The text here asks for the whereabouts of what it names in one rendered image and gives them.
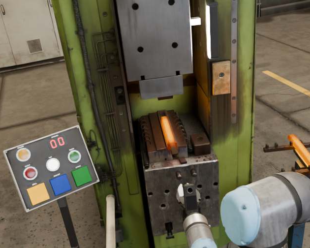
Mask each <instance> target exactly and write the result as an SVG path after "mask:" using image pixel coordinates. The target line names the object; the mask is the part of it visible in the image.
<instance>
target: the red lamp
mask: <svg viewBox="0 0 310 248"><path fill-rule="evenodd" d="M25 175H26V177H27V178H29V179H31V178H33V177H35V175H36V171H35V170H34V169H33V168H29V169H27V170H26V171H25Z"/></svg>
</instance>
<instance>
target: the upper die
mask: <svg viewBox="0 0 310 248"><path fill-rule="evenodd" d="M137 82H138V87H139V92H140V96H141V100H143V99H150V98H157V97H165V96H172V95H179V94H184V89H183V75H180V74H179V72H178V71H176V76H168V77H161V78H154V79H147V80H145V77H144V76H141V80H139V81H137Z"/></svg>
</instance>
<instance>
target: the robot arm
mask: <svg viewBox="0 0 310 248"><path fill-rule="evenodd" d="M176 199H177V202H178V203H179V204H181V207H182V208H181V214H182V218H183V222H184V223H183V226H184V230H185V234H186V239H187V242H188V247H189V248H217V246H216V244H215V241H214V239H213V236H212V233H211V230H210V227H211V226H210V225H208V222H207V219H206V217H205V216H203V215H202V214H201V212H200V206H199V205H200V201H201V198H200V193H199V191H198V190H197V189H196V188H195V185H194V184H188V183H187V184H186V185H182V184H180V185H179V187H178V190H177V194H176ZM220 214H221V220H222V224H223V227H225V232H226V234H227V236H228V237H229V239H230V240H231V241H230V242H229V243H228V244H226V245H224V246H222V247H219V248H288V246H287V241H288V238H287V231H286V230H287V229H288V228H289V227H290V226H292V225H301V224H304V223H306V222H307V221H309V220H310V179H309V178H308V177H306V176H305V175H303V174H300V173H297V172H280V173H276V174H274V175H272V176H269V177H266V178H264V179H261V180H259V181H256V182H254V183H251V184H248V185H246V186H240V187H238V188H236V189H235V190H233V191H231V192H229V193H227V194H226V195H225V196H224V198H223V200H222V202H221V208H220ZM184 218H185V219H184Z"/></svg>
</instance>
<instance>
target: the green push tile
mask: <svg viewBox="0 0 310 248"><path fill-rule="evenodd" d="M71 174H72V176H73V178H74V181H75V184H76V186H77V187H79V186H81V185H83V184H86V183H88V182H91V181H92V178H91V175H90V173H89V170H88V167H87V166H83V167H81V168H78V169H76V170H73V171H71Z"/></svg>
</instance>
